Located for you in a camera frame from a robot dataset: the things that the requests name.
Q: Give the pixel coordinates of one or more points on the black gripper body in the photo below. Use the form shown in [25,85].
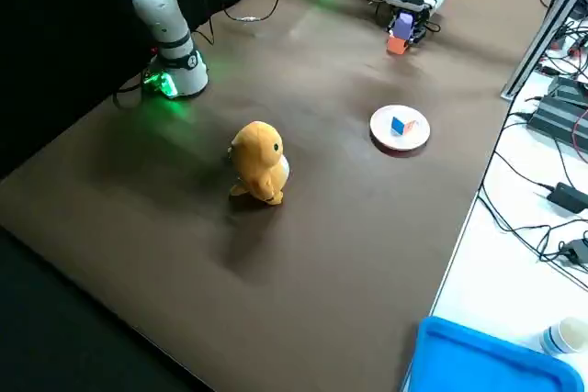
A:
[409,1]
[421,29]

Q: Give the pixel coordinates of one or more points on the purple foam square block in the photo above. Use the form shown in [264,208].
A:
[404,27]

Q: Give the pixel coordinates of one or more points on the orange foam square block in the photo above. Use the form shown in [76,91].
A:
[396,45]

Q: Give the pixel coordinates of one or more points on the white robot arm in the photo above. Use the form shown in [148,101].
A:
[161,11]

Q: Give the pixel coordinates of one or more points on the small puzzle cube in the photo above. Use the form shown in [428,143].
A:
[404,126]

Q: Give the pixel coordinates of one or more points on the pink round plate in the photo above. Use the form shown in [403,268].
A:
[390,139]

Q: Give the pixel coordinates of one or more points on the black power brick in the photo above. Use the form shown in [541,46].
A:
[556,123]
[569,89]

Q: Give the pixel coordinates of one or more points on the orange plush toy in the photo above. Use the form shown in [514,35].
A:
[257,162]

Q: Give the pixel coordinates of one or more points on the black power adapter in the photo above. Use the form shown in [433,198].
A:
[576,250]
[569,197]

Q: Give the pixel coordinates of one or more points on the blue plastic tray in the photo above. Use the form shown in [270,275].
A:
[478,360]

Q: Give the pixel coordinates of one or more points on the aluminium frame post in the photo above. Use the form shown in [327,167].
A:
[542,38]

